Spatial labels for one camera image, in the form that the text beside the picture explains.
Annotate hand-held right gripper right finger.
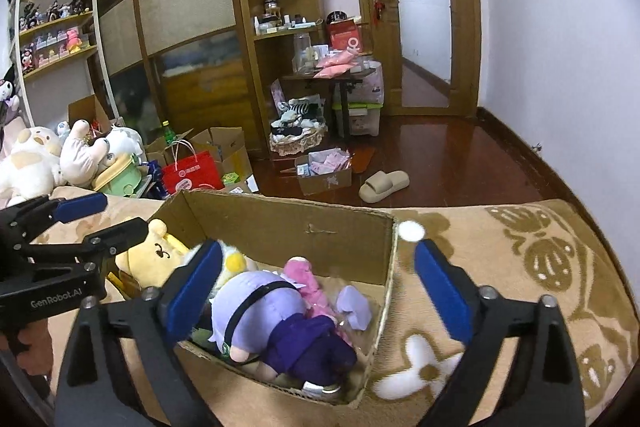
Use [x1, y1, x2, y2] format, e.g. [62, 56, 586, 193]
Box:
[414, 238, 586, 427]

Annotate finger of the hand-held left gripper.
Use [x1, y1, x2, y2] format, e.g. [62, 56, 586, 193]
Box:
[25, 216, 150, 269]
[9, 192, 109, 239]

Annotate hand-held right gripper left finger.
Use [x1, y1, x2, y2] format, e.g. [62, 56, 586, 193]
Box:
[52, 239, 224, 427]

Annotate yellow bear plush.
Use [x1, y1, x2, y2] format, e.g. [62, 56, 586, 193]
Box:
[115, 218, 194, 292]

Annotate purple doll plush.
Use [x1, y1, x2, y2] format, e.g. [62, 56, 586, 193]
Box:
[210, 271, 373, 396]

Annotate green yellow plush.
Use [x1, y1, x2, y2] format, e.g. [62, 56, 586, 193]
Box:
[92, 153, 147, 198]

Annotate white pink limbed plush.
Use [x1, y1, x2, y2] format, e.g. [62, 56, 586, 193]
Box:
[60, 119, 112, 188]

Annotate cream patched plush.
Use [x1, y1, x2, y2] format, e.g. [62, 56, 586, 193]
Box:
[0, 126, 64, 208]

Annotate tan floral blanket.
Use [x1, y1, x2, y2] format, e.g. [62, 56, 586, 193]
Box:
[0, 184, 640, 427]

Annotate white cat plush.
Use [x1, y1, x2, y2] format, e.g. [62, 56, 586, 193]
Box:
[102, 126, 144, 158]

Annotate red paper bag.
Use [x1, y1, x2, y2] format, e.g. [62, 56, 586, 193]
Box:
[161, 139, 225, 196]

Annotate plain brown cardboard box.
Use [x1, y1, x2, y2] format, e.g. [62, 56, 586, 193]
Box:
[67, 94, 119, 134]

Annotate magenta plush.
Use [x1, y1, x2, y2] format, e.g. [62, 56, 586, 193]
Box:
[284, 256, 342, 324]

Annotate beige slipper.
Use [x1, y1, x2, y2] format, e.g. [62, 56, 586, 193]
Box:
[358, 170, 411, 204]

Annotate black white plush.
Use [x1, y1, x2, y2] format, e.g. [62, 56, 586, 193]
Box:
[0, 66, 22, 118]

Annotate open floor cardboard box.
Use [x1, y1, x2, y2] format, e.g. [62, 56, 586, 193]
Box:
[189, 127, 260, 194]

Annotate row of pink figurines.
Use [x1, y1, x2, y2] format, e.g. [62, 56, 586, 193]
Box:
[21, 27, 97, 68]

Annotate small cardboard box of packets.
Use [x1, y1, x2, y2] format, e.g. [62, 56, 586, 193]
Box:
[294, 148, 354, 197]

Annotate wicker basket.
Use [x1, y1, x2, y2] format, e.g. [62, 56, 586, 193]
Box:
[269, 124, 330, 157]

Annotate clear plastic storage box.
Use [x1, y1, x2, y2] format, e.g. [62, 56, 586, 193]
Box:
[332, 104, 384, 138]

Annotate row of dark figurines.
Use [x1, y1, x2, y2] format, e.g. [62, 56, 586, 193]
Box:
[19, 0, 94, 31]

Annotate black white striped cloth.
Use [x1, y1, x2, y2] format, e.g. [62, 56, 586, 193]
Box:
[272, 98, 327, 132]

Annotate dark side table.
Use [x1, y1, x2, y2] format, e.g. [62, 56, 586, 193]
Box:
[281, 74, 364, 140]

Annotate pink patterned storage box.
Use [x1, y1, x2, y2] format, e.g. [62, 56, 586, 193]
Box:
[345, 62, 386, 108]

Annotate wooden wardrobe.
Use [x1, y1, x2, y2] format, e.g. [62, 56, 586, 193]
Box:
[80, 0, 262, 148]

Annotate wooden shelf cabinet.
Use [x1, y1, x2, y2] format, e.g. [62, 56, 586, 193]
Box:
[227, 0, 332, 154]

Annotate pink folded clothes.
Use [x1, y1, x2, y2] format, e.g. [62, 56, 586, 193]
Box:
[314, 52, 359, 80]

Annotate clear plastic jar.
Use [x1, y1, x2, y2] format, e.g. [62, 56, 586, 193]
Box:
[292, 33, 314, 76]

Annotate red gift box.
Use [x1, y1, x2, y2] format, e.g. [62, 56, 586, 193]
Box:
[326, 19, 364, 56]

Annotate row of cosmetic bottles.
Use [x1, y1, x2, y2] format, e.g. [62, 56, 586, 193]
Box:
[252, 0, 324, 36]

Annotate wooden door frame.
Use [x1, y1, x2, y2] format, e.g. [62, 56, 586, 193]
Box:
[346, 0, 484, 118]

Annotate door handle with red tassel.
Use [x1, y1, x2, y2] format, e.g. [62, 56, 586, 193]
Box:
[372, 0, 394, 26]

